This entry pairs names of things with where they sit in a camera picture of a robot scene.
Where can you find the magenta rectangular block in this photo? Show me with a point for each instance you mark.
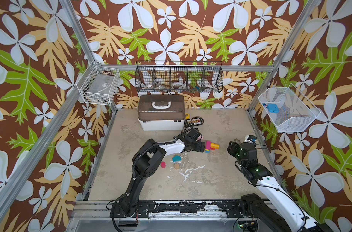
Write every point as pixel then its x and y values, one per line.
pixel 208 145

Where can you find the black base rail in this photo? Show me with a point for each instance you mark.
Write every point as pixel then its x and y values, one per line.
pixel 229 208

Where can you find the white box brown lid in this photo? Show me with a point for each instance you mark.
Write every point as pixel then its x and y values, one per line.
pixel 161 112

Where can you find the white wire basket left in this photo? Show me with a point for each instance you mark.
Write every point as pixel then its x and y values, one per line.
pixel 98 84

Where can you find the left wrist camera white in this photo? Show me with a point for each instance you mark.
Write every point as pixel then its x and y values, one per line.
pixel 250 139

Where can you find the white wire basket right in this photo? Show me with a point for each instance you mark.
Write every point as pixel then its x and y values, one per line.
pixel 296 111

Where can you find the white wire basket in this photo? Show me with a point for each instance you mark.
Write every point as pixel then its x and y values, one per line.
pixel 98 84
pixel 296 111

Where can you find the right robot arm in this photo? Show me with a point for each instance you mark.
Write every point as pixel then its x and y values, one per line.
pixel 146 162

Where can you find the natural wood cylinder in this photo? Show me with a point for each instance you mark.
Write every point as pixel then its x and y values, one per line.
pixel 176 166

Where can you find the black wire basket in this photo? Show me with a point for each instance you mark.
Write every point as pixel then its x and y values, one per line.
pixel 178 76

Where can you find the orange supermarket block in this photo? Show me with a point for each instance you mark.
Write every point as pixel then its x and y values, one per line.
pixel 215 146

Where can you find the teal arch block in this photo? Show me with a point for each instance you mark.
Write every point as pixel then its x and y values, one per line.
pixel 176 159

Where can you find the blue object in basket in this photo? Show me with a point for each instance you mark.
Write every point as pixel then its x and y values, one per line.
pixel 272 108

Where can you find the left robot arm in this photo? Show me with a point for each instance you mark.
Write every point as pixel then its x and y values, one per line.
pixel 290 217

